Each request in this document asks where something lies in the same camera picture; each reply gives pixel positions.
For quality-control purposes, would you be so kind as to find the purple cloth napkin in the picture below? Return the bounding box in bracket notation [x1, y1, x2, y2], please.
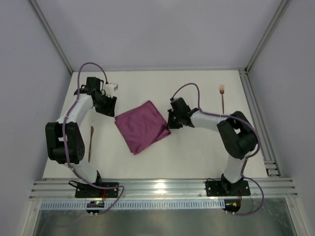
[115, 100, 171, 155]

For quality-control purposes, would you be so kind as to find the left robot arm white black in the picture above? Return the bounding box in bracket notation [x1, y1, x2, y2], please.
[45, 77, 118, 188]

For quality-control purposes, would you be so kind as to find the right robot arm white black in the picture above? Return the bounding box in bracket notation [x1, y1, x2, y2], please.
[167, 97, 259, 196]

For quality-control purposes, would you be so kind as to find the copper knife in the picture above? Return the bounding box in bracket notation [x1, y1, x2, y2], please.
[88, 126, 94, 162]

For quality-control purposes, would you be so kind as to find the left controller board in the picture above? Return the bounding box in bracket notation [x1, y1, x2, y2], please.
[86, 200, 104, 214]

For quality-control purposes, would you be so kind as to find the controller board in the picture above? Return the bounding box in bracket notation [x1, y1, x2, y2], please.
[223, 201, 241, 215]
[86, 200, 104, 214]

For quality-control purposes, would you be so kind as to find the right controller board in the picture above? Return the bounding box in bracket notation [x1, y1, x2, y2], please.
[223, 201, 241, 215]

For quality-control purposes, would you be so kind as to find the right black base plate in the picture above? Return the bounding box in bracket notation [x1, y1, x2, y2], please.
[205, 178, 251, 197]

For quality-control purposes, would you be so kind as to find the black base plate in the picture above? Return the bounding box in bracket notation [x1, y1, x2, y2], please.
[205, 178, 251, 197]
[75, 182, 119, 198]

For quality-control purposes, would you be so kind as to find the left corner frame post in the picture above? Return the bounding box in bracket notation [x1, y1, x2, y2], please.
[28, 0, 74, 75]

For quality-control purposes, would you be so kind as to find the corner frame post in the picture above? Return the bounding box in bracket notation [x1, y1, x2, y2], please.
[245, 0, 291, 74]
[28, 0, 74, 75]

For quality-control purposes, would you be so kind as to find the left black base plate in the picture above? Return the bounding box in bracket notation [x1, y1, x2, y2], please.
[75, 182, 119, 198]

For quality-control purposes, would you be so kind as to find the slotted grey cable duct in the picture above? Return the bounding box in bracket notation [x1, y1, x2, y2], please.
[40, 199, 224, 210]

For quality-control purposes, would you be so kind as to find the aluminium front rail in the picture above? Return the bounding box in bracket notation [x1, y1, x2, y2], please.
[29, 178, 298, 200]

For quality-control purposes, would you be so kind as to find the aluminium rail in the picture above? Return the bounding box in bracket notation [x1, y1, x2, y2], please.
[239, 69, 282, 178]
[29, 178, 298, 200]

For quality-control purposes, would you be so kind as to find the right side aluminium rail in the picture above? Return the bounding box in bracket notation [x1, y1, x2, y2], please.
[239, 69, 282, 178]

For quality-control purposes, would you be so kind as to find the right corner frame post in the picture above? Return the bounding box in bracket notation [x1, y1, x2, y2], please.
[245, 0, 291, 74]

